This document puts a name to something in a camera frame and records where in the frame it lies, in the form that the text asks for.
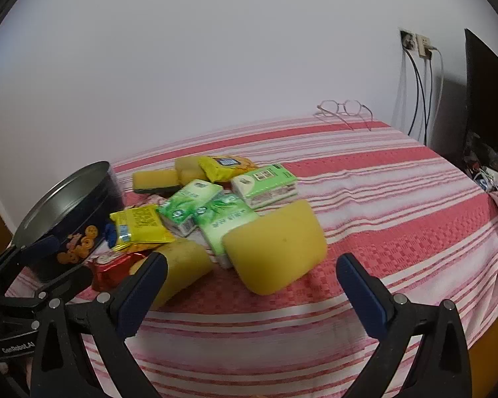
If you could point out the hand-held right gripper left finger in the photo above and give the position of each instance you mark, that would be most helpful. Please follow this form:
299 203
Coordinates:
137 298

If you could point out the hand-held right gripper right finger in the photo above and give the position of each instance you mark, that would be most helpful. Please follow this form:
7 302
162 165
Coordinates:
363 294

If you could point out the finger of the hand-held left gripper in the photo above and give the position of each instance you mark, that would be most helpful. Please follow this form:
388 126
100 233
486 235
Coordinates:
68 282
41 248

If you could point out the red snack packet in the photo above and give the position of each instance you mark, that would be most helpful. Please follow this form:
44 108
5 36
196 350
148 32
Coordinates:
112 269

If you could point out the round dark blue metal tin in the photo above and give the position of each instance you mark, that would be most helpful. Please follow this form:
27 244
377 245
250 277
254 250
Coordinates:
66 199

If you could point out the yellow biscuit packet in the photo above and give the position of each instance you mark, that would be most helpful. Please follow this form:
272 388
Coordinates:
143 226
228 166

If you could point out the pink white snack packet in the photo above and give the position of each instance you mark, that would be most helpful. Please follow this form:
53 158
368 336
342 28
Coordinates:
139 204

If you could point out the large yellow sponge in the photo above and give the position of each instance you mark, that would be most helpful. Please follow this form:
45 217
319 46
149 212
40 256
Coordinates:
274 248

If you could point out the green tissue pack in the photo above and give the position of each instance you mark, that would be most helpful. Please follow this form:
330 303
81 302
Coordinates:
261 182
186 205
224 224

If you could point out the yellow sponge with dark pad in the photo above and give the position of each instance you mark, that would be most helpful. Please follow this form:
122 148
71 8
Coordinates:
153 179

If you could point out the red white striped bedsheet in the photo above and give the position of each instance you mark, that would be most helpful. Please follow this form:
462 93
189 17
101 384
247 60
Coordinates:
398 199

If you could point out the pile of desk clutter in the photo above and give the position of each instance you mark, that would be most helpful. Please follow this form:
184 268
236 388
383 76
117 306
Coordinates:
487 174

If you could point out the thin-framed eyeglasses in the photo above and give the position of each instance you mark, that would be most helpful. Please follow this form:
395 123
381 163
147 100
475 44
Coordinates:
352 107

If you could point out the black monitor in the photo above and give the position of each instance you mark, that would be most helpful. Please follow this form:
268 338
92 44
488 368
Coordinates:
481 91

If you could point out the beige wall socket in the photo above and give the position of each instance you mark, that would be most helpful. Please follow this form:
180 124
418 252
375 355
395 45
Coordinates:
422 45

